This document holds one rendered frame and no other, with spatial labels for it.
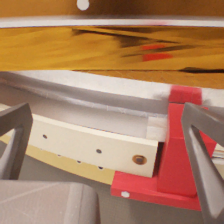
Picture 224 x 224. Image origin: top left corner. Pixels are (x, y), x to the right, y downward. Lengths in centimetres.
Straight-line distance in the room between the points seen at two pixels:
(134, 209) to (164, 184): 11
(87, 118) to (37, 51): 9
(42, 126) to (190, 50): 17
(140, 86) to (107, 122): 5
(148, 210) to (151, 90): 17
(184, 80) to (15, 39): 17
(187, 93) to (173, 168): 7
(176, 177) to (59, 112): 14
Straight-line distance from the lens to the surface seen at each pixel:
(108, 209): 31
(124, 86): 21
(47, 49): 22
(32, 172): 36
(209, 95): 21
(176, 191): 21
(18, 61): 24
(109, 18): 21
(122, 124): 21
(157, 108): 23
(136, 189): 21
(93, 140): 20
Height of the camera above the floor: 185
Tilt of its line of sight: 36 degrees down
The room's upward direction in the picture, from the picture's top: straight up
